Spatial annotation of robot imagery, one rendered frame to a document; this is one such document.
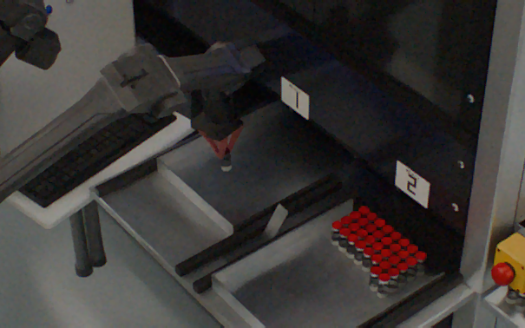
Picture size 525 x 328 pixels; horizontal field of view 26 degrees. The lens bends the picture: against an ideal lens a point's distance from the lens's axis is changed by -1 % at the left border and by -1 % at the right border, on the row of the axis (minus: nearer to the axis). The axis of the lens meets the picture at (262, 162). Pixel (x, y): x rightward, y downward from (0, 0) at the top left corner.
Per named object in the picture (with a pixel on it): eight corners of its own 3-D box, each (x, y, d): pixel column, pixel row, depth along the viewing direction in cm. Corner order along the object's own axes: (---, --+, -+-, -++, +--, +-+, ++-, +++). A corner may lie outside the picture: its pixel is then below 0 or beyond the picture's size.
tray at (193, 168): (285, 108, 254) (285, 95, 251) (364, 167, 238) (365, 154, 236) (157, 171, 238) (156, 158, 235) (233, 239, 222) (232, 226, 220)
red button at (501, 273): (502, 270, 202) (504, 253, 199) (518, 282, 199) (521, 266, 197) (487, 279, 200) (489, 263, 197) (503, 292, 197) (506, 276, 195)
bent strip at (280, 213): (279, 225, 225) (279, 202, 221) (289, 233, 223) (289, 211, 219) (220, 256, 218) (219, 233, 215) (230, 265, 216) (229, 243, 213)
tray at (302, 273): (351, 210, 228) (351, 197, 226) (442, 285, 212) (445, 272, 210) (212, 287, 212) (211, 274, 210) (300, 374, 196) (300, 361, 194)
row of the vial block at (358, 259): (337, 236, 222) (337, 219, 219) (400, 289, 211) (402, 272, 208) (328, 241, 221) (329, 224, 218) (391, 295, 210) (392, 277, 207)
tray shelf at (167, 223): (271, 103, 258) (271, 97, 257) (502, 278, 216) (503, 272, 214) (88, 193, 235) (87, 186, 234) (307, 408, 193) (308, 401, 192)
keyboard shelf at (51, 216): (114, 84, 278) (114, 75, 277) (198, 130, 264) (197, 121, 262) (-33, 175, 253) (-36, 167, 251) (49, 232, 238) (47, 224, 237)
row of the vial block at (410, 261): (354, 226, 224) (355, 209, 221) (417, 278, 213) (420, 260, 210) (345, 231, 223) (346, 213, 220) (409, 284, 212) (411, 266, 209)
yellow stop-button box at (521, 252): (518, 255, 207) (523, 226, 202) (547, 277, 202) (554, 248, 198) (489, 273, 203) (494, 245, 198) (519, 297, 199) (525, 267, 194)
